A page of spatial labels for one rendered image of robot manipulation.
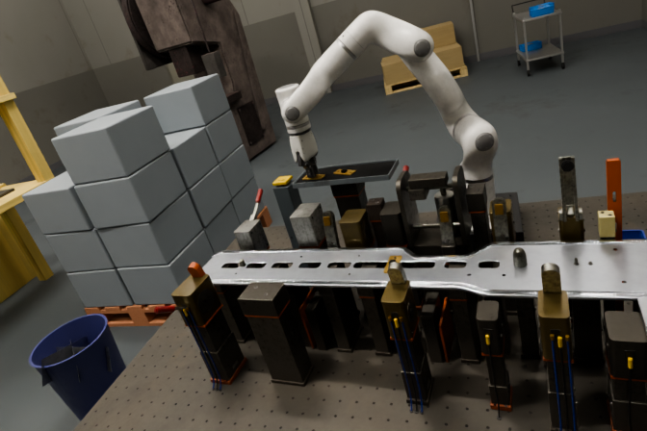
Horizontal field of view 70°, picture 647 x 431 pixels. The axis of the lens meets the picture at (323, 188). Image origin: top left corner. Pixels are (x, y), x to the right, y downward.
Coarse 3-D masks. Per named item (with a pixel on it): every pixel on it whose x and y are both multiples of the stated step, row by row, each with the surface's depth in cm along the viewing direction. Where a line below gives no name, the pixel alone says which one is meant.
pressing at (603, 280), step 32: (224, 256) 166; (256, 256) 160; (288, 256) 154; (320, 256) 148; (352, 256) 143; (384, 256) 138; (416, 256) 133; (448, 256) 129; (480, 256) 126; (512, 256) 122; (544, 256) 118; (576, 256) 115; (608, 256) 112; (640, 256) 109; (384, 288) 126; (416, 288) 122; (448, 288) 118; (480, 288) 114; (512, 288) 111; (576, 288) 105; (608, 288) 102; (640, 288) 100
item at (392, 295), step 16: (400, 288) 115; (384, 304) 112; (400, 304) 110; (400, 320) 111; (416, 320) 118; (400, 336) 114; (416, 336) 120; (400, 352) 117; (416, 352) 118; (416, 368) 119; (416, 384) 121; (432, 384) 128; (416, 400) 122
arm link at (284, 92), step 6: (294, 84) 155; (276, 90) 154; (282, 90) 152; (288, 90) 152; (294, 90) 153; (276, 96) 156; (282, 96) 153; (288, 96) 153; (282, 102) 153; (306, 114) 158; (300, 120) 156; (306, 120) 158; (288, 126) 158; (294, 126) 157
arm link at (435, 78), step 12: (432, 60) 156; (420, 72) 157; (432, 72) 154; (444, 72) 154; (432, 84) 155; (444, 84) 154; (456, 84) 157; (432, 96) 158; (444, 96) 156; (456, 96) 157; (444, 108) 160; (456, 108) 161; (468, 108) 167; (444, 120) 169; (456, 120) 167
